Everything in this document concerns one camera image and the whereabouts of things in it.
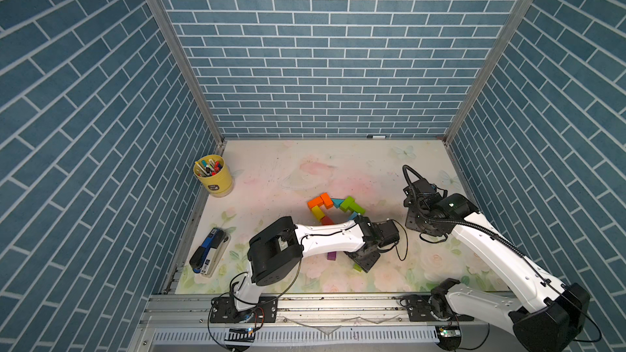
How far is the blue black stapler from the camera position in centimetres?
80

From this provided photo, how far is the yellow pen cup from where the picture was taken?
0.93 metres

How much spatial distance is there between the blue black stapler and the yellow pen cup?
160 millimetres
